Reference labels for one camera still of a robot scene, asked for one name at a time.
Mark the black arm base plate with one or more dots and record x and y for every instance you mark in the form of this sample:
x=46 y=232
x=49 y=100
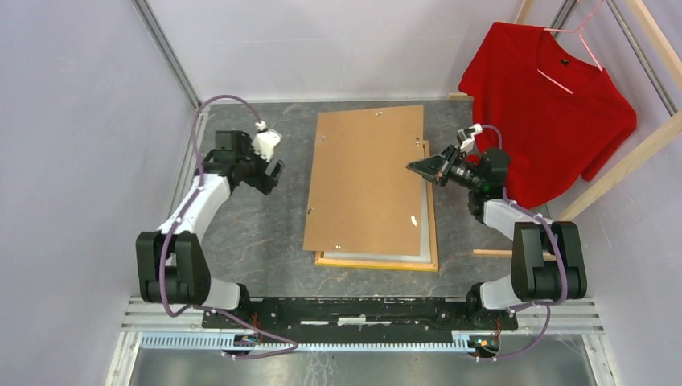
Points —
x=371 y=319

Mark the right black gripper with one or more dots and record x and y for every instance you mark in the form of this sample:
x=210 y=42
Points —
x=438 y=167

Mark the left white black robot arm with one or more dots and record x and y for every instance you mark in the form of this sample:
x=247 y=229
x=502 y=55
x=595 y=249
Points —
x=172 y=268

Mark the yellow wooden picture frame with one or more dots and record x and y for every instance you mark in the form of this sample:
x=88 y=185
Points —
x=431 y=240

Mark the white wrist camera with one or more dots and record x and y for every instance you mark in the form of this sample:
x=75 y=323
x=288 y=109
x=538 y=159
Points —
x=466 y=137
x=265 y=141

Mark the building photo print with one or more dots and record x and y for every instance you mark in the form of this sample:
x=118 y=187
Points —
x=422 y=258

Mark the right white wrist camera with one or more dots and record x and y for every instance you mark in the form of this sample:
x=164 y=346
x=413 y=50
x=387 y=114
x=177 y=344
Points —
x=466 y=137

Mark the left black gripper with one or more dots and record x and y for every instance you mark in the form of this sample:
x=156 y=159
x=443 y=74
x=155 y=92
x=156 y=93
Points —
x=263 y=182

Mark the aluminium rail frame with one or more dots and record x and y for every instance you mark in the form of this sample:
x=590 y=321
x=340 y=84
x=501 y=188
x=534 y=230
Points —
x=177 y=327

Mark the red t-shirt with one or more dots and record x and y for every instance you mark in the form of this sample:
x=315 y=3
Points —
x=559 y=118

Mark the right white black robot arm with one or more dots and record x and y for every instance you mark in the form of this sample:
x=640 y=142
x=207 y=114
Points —
x=547 y=264

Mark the brown cardboard backing board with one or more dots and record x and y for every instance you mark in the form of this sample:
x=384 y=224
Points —
x=378 y=126

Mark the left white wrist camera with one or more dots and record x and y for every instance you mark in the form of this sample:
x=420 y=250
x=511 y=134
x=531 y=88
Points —
x=265 y=141

